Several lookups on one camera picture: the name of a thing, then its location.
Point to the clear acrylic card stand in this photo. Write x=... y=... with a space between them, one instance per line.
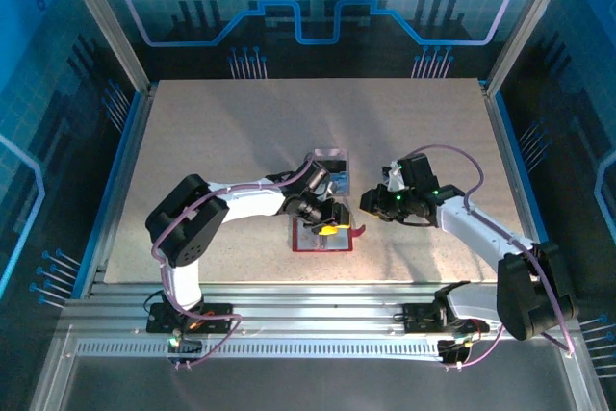
x=337 y=152

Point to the aluminium table side rail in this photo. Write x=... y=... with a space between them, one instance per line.
x=135 y=141
x=504 y=141

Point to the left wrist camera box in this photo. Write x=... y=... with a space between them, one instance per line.
x=313 y=177

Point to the small black connector box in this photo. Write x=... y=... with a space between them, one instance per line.
x=452 y=353
x=190 y=346

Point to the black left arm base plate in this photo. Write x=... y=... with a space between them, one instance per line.
x=216 y=319

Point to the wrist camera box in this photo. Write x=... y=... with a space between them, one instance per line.
x=416 y=170
x=313 y=177

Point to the grey metal panel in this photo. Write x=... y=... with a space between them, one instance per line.
x=313 y=387

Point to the aluminium frame post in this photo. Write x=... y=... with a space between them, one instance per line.
x=531 y=21
x=105 y=21

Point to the aluminium extrusion mounting rails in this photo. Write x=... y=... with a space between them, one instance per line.
x=313 y=310

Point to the red leather card holder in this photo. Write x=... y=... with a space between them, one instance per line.
x=308 y=240

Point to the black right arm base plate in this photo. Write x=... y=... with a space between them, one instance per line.
x=418 y=317

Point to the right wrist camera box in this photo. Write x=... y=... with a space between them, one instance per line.
x=416 y=170

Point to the blue plastic card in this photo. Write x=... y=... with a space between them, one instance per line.
x=341 y=182

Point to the black card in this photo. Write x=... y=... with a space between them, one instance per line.
x=337 y=164

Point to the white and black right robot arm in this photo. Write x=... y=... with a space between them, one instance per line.
x=476 y=233

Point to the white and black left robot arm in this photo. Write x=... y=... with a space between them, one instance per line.
x=250 y=203

